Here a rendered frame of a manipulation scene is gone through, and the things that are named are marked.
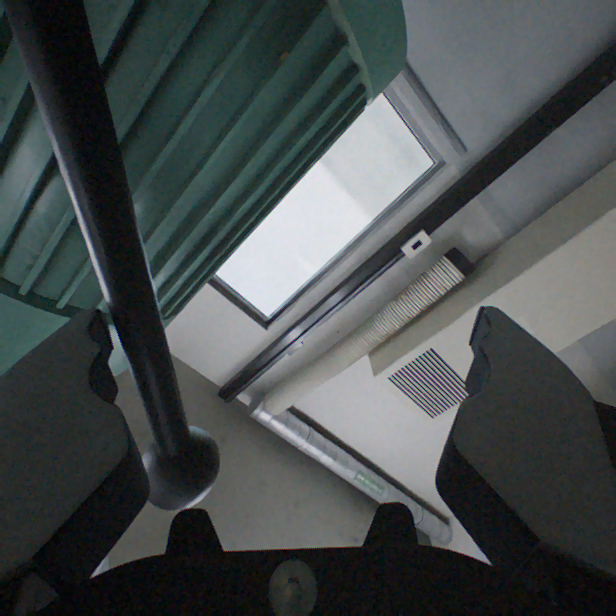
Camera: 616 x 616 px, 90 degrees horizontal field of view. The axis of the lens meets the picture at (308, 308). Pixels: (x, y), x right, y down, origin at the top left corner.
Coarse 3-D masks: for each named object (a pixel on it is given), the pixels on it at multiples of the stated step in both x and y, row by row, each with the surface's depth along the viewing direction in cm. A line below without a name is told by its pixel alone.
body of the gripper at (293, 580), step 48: (192, 528) 4; (384, 528) 5; (96, 576) 4; (144, 576) 4; (192, 576) 4; (240, 576) 4; (288, 576) 4; (336, 576) 4; (384, 576) 4; (432, 576) 4; (480, 576) 4
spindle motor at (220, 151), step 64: (0, 0) 10; (128, 0) 10; (192, 0) 11; (256, 0) 11; (320, 0) 11; (384, 0) 12; (0, 64) 12; (128, 64) 11; (192, 64) 12; (256, 64) 12; (320, 64) 13; (384, 64) 15; (0, 128) 12; (128, 128) 12; (192, 128) 13; (256, 128) 14; (320, 128) 16; (0, 192) 13; (64, 192) 13; (192, 192) 15; (256, 192) 16; (0, 256) 14; (64, 256) 15; (192, 256) 18; (0, 320) 16; (64, 320) 17
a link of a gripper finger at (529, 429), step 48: (480, 336) 10; (528, 336) 9; (480, 384) 8; (528, 384) 7; (576, 384) 7; (480, 432) 6; (528, 432) 6; (576, 432) 6; (480, 480) 5; (528, 480) 5; (576, 480) 5; (480, 528) 6; (528, 528) 5; (576, 528) 5
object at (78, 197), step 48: (48, 0) 6; (48, 48) 6; (48, 96) 6; (96, 96) 7; (96, 144) 7; (96, 192) 8; (96, 240) 8; (144, 288) 9; (144, 336) 10; (144, 384) 11; (192, 432) 14; (192, 480) 13
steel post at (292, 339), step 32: (608, 64) 117; (576, 96) 122; (544, 128) 127; (480, 160) 139; (512, 160) 133; (448, 192) 142; (480, 192) 139; (416, 224) 146; (384, 256) 154; (352, 288) 162; (320, 320) 170; (288, 352) 182; (224, 384) 202
